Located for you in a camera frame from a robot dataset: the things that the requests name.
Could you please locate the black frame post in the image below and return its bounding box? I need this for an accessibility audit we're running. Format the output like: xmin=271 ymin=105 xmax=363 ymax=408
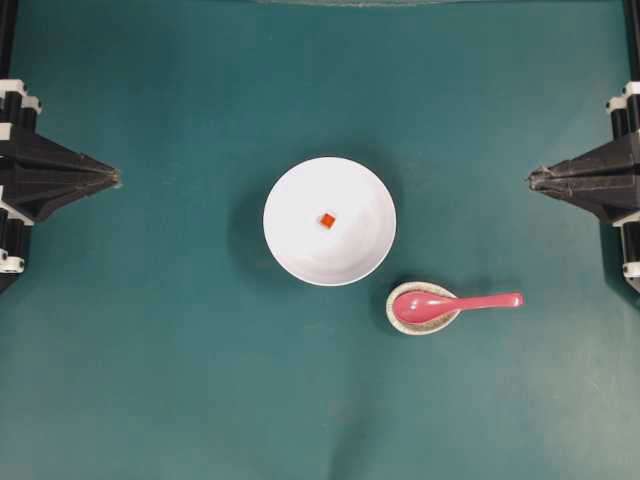
xmin=623 ymin=0 xmax=640 ymax=81
xmin=0 ymin=0 xmax=18 ymax=79

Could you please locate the large white bowl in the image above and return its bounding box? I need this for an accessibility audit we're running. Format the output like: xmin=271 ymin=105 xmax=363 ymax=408
xmin=263 ymin=157 xmax=397 ymax=286

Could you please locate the black left frame post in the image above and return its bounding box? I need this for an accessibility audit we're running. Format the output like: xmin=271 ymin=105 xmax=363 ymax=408
xmin=0 ymin=0 xmax=18 ymax=79

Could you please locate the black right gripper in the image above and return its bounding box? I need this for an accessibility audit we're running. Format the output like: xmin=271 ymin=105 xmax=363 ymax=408
xmin=527 ymin=79 xmax=640 ymax=294

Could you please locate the black right frame post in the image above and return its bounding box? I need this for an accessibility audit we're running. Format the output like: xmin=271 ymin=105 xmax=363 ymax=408
xmin=623 ymin=0 xmax=640 ymax=81

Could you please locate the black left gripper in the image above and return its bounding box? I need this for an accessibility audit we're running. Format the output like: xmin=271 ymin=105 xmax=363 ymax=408
xmin=1 ymin=79 xmax=120 ymax=293

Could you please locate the small crackle-glaze dish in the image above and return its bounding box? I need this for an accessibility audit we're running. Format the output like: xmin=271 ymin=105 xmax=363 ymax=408
xmin=386 ymin=281 xmax=458 ymax=336

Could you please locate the small red block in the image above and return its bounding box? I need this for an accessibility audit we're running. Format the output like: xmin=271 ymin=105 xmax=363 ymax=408
xmin=319 ymin=213 xmax=336 ymax=229

